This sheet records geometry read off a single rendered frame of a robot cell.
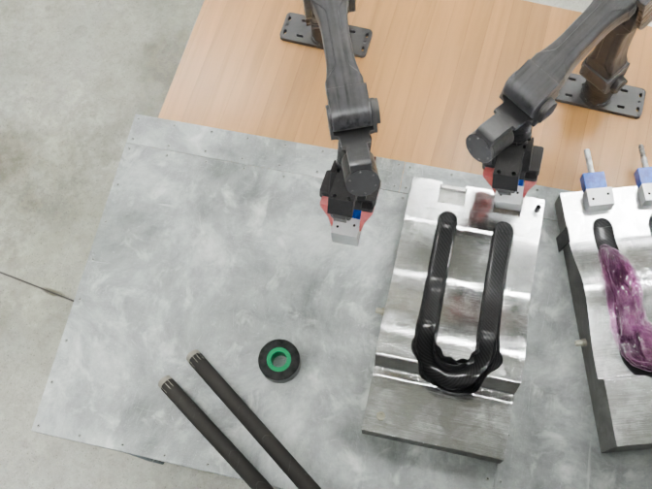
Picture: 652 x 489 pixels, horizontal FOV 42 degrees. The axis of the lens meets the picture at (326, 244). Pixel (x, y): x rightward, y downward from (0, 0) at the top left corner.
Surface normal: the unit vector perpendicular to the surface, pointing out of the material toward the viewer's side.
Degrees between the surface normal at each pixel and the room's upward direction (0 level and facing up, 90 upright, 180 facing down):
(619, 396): 0
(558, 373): 0
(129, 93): 0
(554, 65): 16
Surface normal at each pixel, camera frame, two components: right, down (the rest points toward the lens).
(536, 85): -0.26, -0.15
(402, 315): 0.04, -0.68
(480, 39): -0.06, -0.33
